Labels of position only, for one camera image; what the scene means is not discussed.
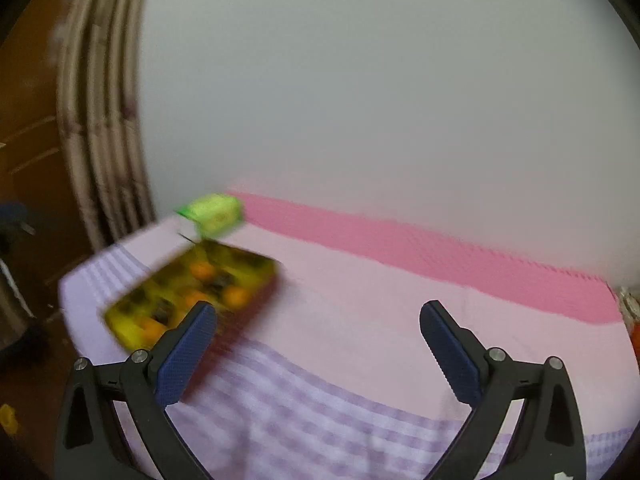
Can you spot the pink purple checked tablecloth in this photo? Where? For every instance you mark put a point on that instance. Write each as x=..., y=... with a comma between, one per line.
x=350, y=310

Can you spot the pink foam mat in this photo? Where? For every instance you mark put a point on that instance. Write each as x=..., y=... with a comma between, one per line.
x=400, y=255

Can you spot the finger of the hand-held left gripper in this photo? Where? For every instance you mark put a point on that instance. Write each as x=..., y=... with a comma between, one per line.
x=12, y=212

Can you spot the patterned ceramic jar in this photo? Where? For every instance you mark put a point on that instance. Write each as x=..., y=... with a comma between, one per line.
x=631, y=305

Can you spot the beige floral curtain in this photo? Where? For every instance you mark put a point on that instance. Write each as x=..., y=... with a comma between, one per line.
x=100, y=110

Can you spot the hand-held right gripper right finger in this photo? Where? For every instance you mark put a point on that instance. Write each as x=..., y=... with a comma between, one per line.
x=452, y=355

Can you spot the green tissue pack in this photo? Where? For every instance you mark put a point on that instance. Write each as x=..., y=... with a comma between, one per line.
x=215, y=212

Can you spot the red tin box gold inside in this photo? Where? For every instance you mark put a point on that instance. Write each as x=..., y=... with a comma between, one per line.
x=250, y=266

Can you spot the brown wooden door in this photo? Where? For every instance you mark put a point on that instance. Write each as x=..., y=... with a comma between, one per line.
x=30, y=110

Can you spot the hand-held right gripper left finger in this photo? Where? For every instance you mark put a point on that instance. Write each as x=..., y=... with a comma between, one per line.
x=182, y=355

